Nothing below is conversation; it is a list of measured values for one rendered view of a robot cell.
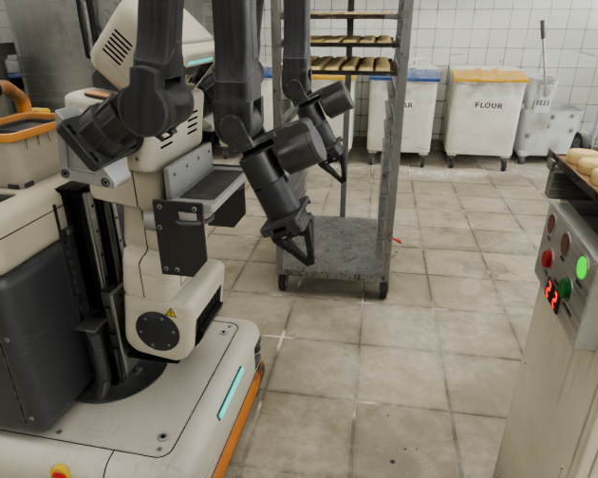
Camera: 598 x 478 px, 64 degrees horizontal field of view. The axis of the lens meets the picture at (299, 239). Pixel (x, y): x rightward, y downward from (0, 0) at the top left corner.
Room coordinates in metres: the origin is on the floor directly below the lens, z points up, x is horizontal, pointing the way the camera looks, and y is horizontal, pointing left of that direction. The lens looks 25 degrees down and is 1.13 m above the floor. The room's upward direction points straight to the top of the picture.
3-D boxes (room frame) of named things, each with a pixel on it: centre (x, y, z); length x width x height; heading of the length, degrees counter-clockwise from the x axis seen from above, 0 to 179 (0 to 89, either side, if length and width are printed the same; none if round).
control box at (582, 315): (0.67, -0.43, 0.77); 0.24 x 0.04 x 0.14; 169
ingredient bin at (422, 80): (4.15, -0.86, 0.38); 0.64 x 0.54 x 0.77; 170
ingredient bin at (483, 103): (4.04, -1.51, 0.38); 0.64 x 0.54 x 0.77; 168
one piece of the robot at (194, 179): (0.97, 0.21, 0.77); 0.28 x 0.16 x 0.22; 169
